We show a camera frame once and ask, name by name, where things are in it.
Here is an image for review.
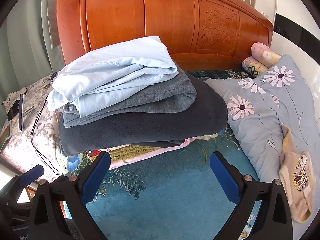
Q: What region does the grey-blue daisy quilt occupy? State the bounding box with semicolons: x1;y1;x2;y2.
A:
206;55;319;239

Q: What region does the teal floral bed blanket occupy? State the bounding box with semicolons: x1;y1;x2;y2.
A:
62;69;263;240

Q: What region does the floral cloth nightstand cover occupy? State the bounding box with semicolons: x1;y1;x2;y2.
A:
1;75;67;182

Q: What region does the beige cartoon garment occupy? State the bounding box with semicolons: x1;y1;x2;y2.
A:
279;125;316;223

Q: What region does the pink floral pillow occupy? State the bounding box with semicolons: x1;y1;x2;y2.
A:
251;42;282;68

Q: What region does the blue smartphone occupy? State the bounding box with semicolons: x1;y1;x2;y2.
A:
18;93;24;132

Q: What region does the grey folded sweater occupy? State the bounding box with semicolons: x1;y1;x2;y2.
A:
57;67;197;128

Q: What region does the dark navy folded garment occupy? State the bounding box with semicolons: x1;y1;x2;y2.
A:
59;74;228;157

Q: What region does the light blue folded garment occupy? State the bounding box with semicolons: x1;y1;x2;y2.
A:
47;36;178;118

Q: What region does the orange wooden headboard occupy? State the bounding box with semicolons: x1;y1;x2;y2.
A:
56;0;273;70

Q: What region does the black cable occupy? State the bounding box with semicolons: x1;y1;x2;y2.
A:
30;72;62;174

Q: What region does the yellow floral pillow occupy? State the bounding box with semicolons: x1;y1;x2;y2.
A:
241;56;268;77

